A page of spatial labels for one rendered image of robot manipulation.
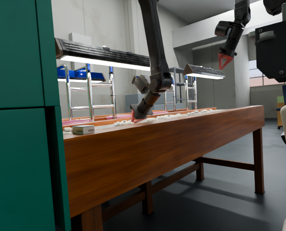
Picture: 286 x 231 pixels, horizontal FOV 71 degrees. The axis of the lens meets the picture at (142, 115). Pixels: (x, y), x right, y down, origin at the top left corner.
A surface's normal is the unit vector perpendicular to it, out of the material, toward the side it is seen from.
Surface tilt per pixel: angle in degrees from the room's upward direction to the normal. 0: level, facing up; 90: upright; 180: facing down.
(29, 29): 90
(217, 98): 90
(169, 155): 90
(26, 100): 90
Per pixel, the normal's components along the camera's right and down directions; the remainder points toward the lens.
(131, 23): -0.64, 0.08
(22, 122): 0.72, -0.01
